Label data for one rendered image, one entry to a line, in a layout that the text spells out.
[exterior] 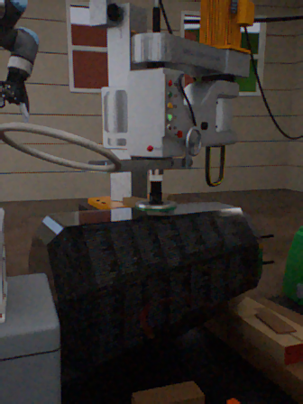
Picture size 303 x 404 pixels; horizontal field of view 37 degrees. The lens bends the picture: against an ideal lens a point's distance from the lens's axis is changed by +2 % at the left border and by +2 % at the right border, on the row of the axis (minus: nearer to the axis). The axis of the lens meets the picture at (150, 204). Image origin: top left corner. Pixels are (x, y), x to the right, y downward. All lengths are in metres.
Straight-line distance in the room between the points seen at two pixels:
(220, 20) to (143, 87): 0.77
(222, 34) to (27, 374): 2.20
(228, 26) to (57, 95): 5.71
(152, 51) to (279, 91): 7.67
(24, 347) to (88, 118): 7.37
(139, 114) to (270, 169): 7.62
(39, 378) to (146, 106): 1.46
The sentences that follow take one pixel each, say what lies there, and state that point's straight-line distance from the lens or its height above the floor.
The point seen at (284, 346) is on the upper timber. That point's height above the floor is 0.24.
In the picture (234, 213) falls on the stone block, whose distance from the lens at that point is 2.55.
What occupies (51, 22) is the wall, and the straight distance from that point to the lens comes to 8.41.
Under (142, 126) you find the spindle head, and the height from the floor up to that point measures 1.30.
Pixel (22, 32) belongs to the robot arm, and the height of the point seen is 1.65.
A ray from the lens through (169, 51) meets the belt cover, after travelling 2.27.
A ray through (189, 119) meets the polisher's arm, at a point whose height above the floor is 1.34.
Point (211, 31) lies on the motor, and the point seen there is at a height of 1.83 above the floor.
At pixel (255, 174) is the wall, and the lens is 9.60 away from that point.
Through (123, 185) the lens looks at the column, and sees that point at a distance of 3.13.
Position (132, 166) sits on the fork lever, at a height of 1.12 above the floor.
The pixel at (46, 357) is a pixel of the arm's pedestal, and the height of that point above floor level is 0.78.
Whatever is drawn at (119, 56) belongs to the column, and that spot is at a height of 1.75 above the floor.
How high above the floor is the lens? 1.30
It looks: 10 degrees down
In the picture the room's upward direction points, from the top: straight up
